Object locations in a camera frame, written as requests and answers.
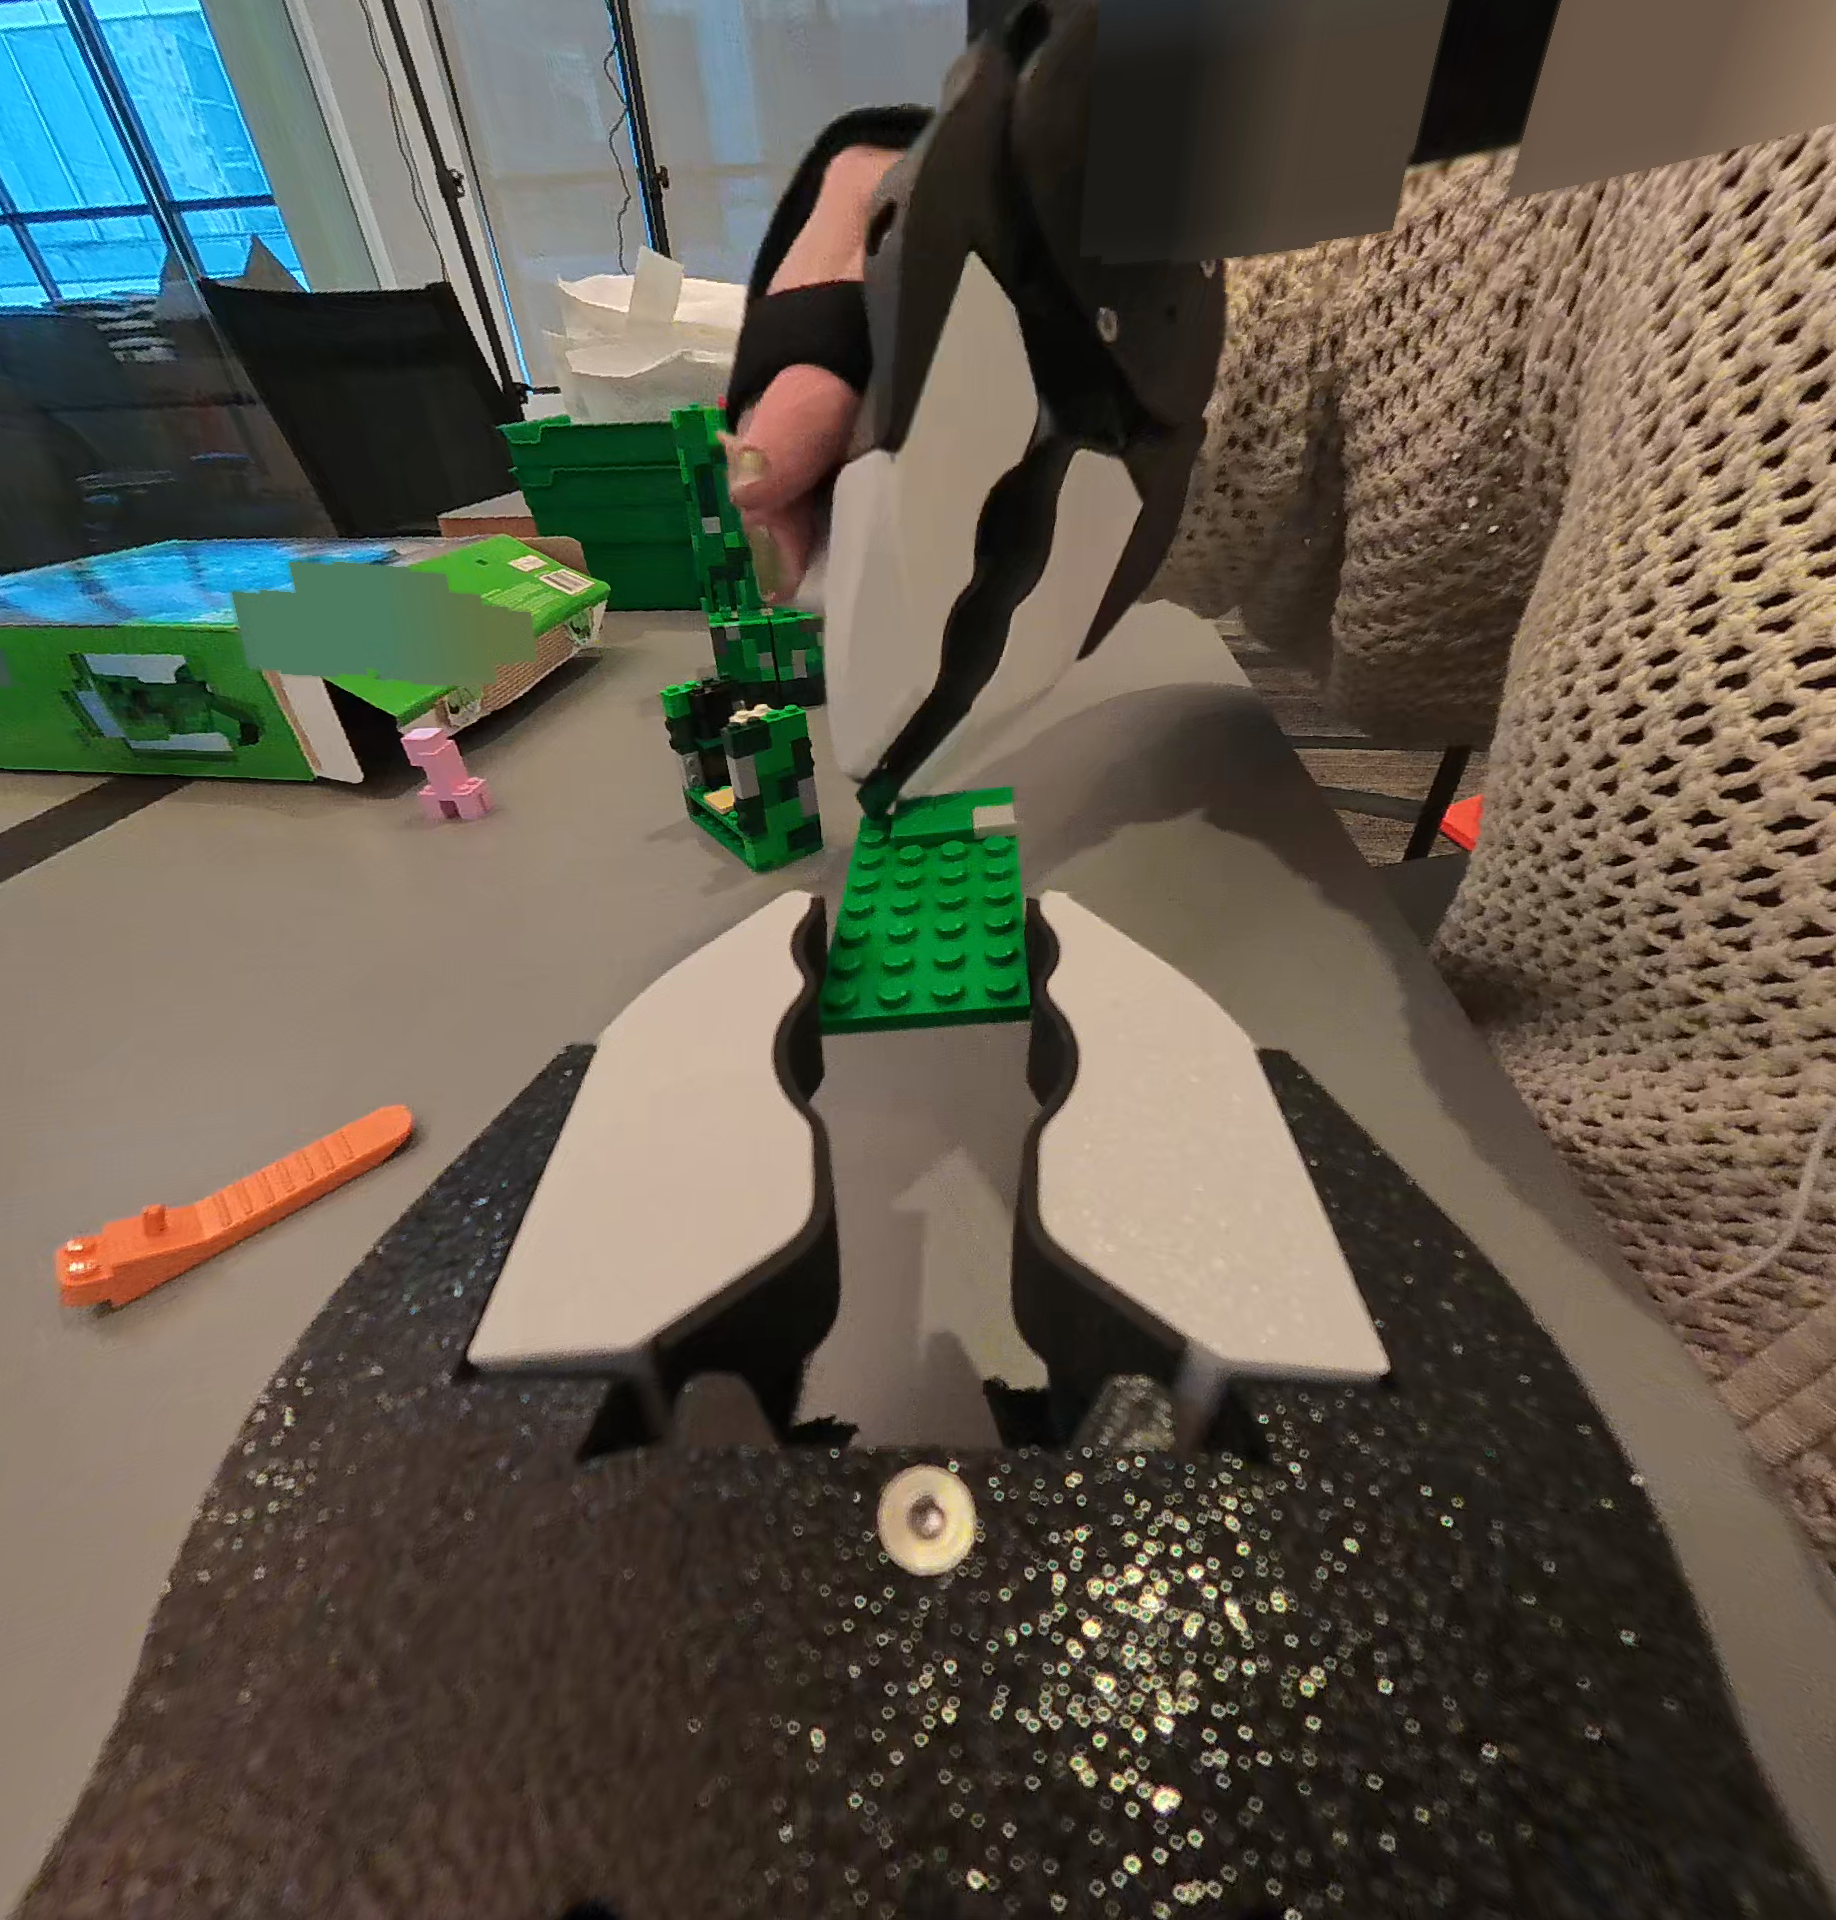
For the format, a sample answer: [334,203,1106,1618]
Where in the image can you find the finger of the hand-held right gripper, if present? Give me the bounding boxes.
[877,448,1148,807]
[824,248,1044,783]

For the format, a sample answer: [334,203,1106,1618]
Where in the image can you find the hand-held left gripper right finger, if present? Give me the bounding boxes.
[1011,890,1394,1385]

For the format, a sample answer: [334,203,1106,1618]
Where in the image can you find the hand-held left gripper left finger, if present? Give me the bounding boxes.
[462,891,840,1398]

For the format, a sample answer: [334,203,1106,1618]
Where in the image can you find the green L-shaped lego tile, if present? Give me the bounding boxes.
[887,787,1020,842]

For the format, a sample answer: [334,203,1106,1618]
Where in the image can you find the green lego base plate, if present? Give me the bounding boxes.
[816,783,1037,1036]

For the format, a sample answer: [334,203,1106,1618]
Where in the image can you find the person's right forearm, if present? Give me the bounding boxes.
[1159,141,1587,740]

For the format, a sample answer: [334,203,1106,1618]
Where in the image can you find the small green lego figure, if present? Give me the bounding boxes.
[659,599,831,873]

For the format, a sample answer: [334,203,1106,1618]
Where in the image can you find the orange lego brick separator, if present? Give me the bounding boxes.
[55,1105,414,1308]

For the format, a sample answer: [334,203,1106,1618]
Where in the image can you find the pink lego pig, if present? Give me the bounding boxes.
[399,727,497,824]

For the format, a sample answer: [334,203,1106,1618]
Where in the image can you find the green lego set box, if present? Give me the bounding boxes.
[0,537,615,783]

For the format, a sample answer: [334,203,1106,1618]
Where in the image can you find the person's right hand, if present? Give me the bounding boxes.
[722,148,879,588]

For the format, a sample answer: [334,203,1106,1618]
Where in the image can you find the green plastic storage crates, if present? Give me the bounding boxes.
[497,412,708,614]

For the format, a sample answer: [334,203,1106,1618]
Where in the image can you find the white crumpled paper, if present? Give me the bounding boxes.
[541,243,755,431]

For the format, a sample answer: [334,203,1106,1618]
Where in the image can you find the black chair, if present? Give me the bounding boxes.
[194,277,525,540]

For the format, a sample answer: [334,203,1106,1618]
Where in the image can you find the black tripod stand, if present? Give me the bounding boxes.
[382,0,533,423]

